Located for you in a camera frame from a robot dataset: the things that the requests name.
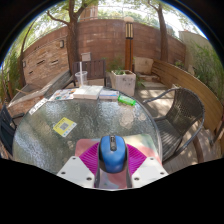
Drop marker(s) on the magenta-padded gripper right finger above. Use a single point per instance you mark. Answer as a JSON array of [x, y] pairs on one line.
[[150, 171]]

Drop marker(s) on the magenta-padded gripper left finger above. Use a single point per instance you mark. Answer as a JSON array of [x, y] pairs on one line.
[[75, 171]]

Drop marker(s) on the blue computer mouse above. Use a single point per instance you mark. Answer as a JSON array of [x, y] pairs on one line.
[[112, 155]]

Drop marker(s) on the yellow square card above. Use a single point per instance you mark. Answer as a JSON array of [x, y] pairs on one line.
[[64, 126]]

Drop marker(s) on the dark wicker armchair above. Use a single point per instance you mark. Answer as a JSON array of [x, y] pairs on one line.
[[180, 113]]

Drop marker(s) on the colourful printed menu sheet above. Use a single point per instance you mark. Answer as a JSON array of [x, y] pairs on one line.
[[62, 95]]

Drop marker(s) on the white book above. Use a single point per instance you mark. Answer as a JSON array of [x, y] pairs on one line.
[[88, 92]]

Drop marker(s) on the pale thin booklet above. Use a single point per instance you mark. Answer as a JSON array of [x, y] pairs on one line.
[[109, 94]]

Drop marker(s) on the stone brick counter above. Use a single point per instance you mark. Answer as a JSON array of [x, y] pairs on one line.
[[30, 96]]

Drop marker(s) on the concrete planter with plants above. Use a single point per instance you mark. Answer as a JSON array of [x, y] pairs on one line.
[[123, 83]]

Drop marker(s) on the clear plastic cup with straw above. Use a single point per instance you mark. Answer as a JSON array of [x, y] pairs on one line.
[[81, 79]]

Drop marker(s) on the curved wooden bench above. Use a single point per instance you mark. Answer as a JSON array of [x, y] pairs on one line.
[[186, 81]]

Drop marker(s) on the dark wooden slatted chair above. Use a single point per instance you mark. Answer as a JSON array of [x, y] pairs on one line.
[[95, 68]]

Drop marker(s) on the beige stone slab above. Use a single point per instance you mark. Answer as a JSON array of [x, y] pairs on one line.
[[143, 65]]

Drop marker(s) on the large tree trunk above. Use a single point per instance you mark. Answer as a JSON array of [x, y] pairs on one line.
[[72, 43]]

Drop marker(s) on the slender tree trunk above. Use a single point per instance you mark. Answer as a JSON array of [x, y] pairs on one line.
[[162, 36]]

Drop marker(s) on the grey wall box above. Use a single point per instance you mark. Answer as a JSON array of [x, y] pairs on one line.
[[86, 56]]

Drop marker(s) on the dark wall lamp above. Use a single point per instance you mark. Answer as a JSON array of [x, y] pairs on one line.
[[61, 44], [24, 64]]

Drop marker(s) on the wooden lamp post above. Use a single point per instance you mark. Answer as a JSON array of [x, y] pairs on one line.
[[129, 46]]

